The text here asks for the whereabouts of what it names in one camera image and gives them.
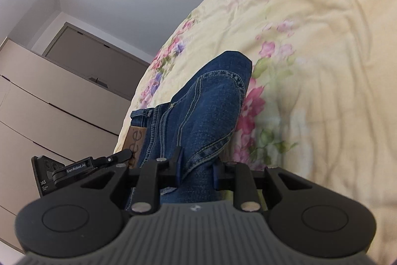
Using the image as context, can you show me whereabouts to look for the beige wardrobe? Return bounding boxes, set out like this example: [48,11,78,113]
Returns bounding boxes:
[0,37,132,255]

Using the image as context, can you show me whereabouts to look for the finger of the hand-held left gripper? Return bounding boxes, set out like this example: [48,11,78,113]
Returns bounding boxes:
[92,150,133,171]

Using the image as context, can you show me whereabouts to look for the blue denim pants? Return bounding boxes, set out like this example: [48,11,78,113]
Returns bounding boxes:
[125,51,253,211]

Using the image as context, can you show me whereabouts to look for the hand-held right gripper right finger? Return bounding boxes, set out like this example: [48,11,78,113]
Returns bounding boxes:
[212,158,313,212]

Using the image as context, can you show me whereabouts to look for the floral yellow blanket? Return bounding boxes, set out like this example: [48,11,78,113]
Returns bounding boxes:
[112,0,397,265]

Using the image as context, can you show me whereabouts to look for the grey door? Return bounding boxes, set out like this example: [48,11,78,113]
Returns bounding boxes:
[41,22,151,102]

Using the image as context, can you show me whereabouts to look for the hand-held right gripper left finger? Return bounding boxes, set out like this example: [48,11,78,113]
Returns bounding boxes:
[80,147,183,215]

